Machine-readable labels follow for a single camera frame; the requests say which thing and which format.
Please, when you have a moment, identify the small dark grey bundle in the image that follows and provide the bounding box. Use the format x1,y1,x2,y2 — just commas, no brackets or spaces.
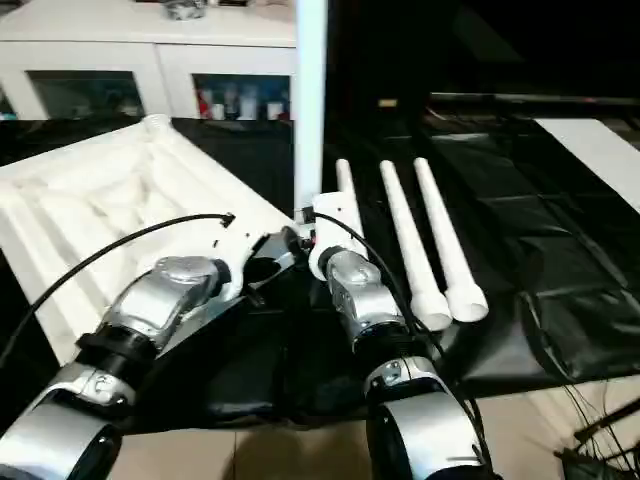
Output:
164,0,207,21

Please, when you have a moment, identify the black plastic mat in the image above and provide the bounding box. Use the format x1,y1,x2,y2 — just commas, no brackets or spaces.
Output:
0,95,640,433

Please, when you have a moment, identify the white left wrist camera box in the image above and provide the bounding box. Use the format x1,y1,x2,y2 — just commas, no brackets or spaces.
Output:
212,224,303,303

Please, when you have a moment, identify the white plastic table top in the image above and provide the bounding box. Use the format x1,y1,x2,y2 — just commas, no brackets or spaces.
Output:
0,114,301,366

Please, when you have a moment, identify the white flat board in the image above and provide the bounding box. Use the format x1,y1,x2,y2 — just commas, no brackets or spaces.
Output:
535,117,640,213

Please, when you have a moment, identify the white plastic table leg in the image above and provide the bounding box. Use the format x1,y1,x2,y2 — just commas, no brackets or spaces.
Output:
334,158,363,216
294,0,330,216
412,157,490,323
379,160,454,332

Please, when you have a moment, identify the white cabinet with glass doors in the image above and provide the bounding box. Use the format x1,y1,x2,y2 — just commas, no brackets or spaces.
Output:
0,0,301,123

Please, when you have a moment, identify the tall clear bottle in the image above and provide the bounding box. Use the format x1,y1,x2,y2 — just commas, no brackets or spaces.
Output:
224,84,242,120

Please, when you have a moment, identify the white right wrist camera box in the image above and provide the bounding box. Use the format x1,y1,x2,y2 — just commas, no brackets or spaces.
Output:
306,192,365,283

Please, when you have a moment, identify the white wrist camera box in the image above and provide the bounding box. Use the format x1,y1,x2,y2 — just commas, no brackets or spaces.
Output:
212,224,303,303
306,192,365,283

